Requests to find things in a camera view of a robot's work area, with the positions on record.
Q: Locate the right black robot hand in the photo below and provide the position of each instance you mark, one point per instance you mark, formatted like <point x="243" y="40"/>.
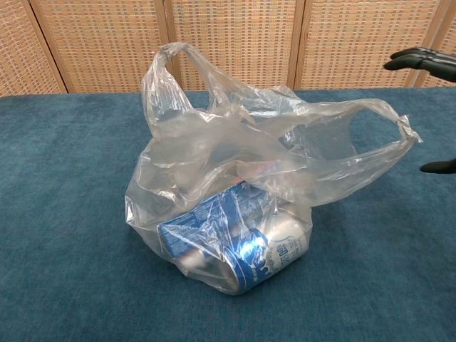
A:
<point x="434" y="62"/>

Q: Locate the clear plastic bag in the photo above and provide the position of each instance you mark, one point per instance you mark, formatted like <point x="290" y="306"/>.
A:
<point x="213" y="142"/>

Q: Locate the red blue snack pack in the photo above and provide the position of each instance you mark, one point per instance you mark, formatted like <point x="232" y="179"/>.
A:
<point x="263" y="166"/>

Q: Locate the blue white drink can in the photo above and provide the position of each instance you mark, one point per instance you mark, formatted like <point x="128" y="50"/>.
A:
<point x="270" y="260"/>

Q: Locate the blue carpet table cover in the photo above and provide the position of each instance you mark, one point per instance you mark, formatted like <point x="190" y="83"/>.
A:
<point x="53" y="213"/>

